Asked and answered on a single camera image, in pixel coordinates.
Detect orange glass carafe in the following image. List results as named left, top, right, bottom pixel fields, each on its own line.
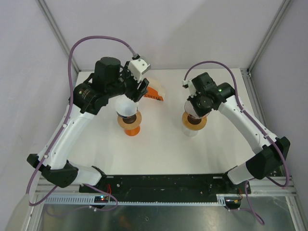
left=124, top=126, right=141, bottom=136

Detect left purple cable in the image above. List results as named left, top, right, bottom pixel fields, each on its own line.
left=26, top=36, right=139, bottom=215

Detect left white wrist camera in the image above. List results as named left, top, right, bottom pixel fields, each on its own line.
left=128, top=57, right=151, bottom=83

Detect purple cable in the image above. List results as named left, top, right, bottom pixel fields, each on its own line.
left=184, top=60, right=291, bottom=226
left=26, top=36, right=139, bottom=215

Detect white paper coffee filter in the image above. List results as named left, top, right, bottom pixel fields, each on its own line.
left=115, top=95, right=139, bottom=116

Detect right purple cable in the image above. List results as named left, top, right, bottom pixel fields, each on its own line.
left=184, top=60, right=291, bottom=226

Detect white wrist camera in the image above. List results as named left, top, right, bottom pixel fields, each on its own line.
left=182, top=80, right=196, bottom=98
left=128, top=57, right=151, bottom=83

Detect clear glass carafe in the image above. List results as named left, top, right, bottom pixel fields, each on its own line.
left=182, top=127, right=198, bottom=137

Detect aluminium frame post right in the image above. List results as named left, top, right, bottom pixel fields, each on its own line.
left=246, top=0, right=294, bottom=76

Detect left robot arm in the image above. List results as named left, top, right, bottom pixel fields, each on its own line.
left=27, top=57, right=151, bottom=193

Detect orange coffee filter box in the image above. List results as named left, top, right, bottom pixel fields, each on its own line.
left=144, top=78, right=166, bottom=101

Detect white cable duct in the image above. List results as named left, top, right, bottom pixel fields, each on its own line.
left=45, top=194, right=245, bottom=206

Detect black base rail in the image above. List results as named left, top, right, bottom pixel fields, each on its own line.
left=78, top=173, right=251, bottom=203

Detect aluminium frame post left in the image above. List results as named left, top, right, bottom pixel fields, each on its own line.
left=36, top=0, right=70, bottom=58

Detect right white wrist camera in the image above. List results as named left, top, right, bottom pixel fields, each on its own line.
left=182, top=80, right=196, bottom=98

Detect wooden dripper stand ring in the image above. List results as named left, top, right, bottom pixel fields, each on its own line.
left=117, top=111, right=142, bottom=131

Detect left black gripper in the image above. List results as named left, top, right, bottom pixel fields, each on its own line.
left=106, top=61, right=149, bottom=102

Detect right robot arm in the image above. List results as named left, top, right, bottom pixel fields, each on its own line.
left=185, top=72, right=290, bottom=193

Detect aluminium frame post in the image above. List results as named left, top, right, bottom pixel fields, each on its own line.
left=36, top=0, right=70, bottom=58
left=246, top=0, right=294, bottom=76

